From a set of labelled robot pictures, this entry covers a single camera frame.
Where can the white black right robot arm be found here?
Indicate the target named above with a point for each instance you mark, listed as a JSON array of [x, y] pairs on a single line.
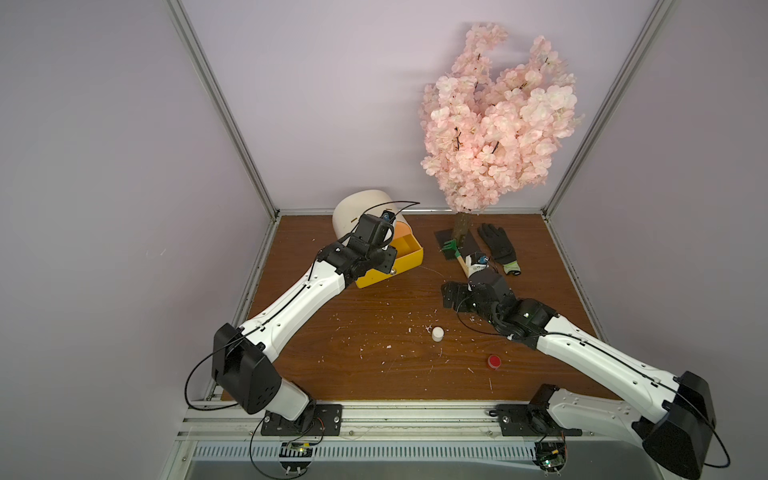
[[671, 417]]

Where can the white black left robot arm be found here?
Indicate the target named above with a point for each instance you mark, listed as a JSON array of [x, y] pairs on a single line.
[[243, 357]]

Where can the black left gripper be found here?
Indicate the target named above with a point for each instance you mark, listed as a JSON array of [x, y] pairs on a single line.
[[389, 254]]

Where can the control board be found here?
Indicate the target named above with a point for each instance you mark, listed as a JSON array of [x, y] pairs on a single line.
[[295, 458], [550, 457]]

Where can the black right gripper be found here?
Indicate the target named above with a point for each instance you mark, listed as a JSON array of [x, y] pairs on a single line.
[[466, 264]]

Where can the cream round drawer cabinet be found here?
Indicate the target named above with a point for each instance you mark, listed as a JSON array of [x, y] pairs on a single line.
[[367, 202]]

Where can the black work glove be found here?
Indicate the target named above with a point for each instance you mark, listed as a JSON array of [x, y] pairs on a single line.
[[501, 248]]

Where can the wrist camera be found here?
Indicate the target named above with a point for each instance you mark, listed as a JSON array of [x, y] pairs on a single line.
[[475, 263], [388, 216]]

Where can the white paint can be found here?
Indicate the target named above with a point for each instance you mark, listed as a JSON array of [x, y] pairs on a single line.
[[437, 334]]

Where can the orange top drawer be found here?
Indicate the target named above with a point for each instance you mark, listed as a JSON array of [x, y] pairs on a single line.
[[401, 229]]

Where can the yellow drawer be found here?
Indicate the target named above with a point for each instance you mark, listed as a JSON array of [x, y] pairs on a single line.
[[410, 254]]

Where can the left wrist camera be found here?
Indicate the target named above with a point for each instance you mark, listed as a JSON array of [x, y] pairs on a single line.
[[388, 216]]

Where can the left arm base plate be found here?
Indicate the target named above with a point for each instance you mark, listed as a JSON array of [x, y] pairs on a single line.
[[324, 419]]

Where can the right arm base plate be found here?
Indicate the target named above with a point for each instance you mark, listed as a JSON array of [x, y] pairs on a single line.
[[528, 420]]

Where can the left control board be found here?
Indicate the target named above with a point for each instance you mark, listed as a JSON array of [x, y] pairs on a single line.
[[295, 458]]

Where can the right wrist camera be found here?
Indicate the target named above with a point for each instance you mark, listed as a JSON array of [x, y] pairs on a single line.
[[475, 263]]

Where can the red paint can lower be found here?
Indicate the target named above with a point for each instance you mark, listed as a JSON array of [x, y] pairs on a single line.
[[494, 362]]

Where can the pink cherry blossom tree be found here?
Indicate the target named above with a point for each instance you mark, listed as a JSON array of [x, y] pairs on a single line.
[[488, 135]]

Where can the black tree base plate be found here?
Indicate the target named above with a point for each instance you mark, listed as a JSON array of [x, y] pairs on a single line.
[[470, 244]]

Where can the right control board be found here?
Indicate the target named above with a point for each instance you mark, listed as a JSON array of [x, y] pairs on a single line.
[[550, 457]]

